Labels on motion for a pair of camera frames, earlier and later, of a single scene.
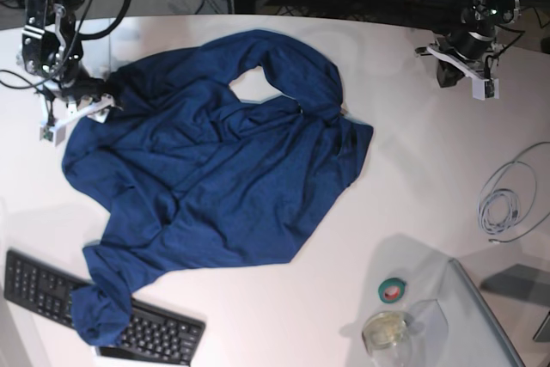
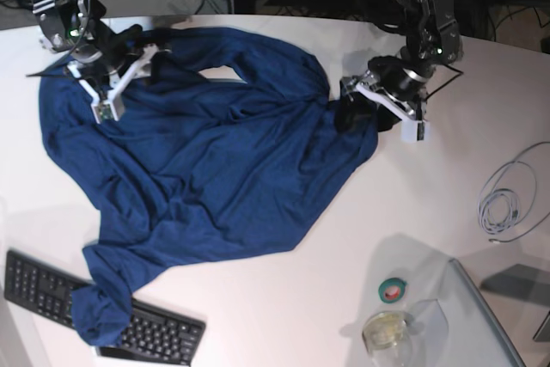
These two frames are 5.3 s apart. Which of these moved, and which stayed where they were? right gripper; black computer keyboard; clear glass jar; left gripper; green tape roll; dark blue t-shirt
Moved: dark blue t-shirt; right gripper; left gripper
Stayed: black computer keyboard; clear glass jar; green tape roll
